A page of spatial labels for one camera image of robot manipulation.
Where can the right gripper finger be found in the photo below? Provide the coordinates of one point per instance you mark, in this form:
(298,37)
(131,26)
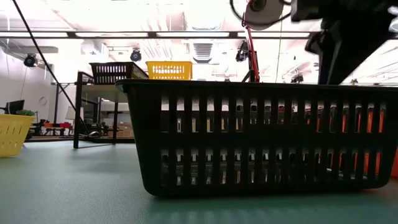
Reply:
(342,53)

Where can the orange slotted plastic basket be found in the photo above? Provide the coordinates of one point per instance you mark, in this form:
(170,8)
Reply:
(395,168)

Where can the black slotted plastic basket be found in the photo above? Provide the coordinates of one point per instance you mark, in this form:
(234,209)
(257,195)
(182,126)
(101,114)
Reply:
(109,80)
(149,140)

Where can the wooden shelf with black legs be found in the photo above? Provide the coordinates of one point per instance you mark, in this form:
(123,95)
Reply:
(78,109)

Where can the black ceiling spotlight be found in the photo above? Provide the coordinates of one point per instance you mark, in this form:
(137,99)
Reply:
(241,55)
(136,56)
(30,60)
(297,78)

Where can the red desk lamp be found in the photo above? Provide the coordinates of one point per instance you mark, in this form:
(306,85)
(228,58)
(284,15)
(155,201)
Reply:
(267,17)

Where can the ceiling air vent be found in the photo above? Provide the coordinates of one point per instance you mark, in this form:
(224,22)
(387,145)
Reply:
(202,51)

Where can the black overhead beam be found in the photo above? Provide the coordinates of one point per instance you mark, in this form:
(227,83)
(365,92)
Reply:
(152,34)

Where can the brown cardboard box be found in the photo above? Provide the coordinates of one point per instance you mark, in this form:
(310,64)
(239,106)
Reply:
(127,130)

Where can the white lampshade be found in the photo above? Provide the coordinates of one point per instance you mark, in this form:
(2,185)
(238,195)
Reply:
(71,113)

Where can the green table mat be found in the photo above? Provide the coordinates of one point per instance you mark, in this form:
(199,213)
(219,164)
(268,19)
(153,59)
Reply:
(77,193)

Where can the green potted plant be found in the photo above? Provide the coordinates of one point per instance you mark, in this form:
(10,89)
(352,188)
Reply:
(25,112)

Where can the black computer monitor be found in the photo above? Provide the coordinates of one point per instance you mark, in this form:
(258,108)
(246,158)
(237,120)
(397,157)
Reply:
(15,106)

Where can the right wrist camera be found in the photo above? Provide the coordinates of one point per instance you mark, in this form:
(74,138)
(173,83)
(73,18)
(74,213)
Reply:
(313,42)

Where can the round wall clock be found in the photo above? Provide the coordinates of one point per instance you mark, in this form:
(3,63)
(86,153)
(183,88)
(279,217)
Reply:
(43,101)

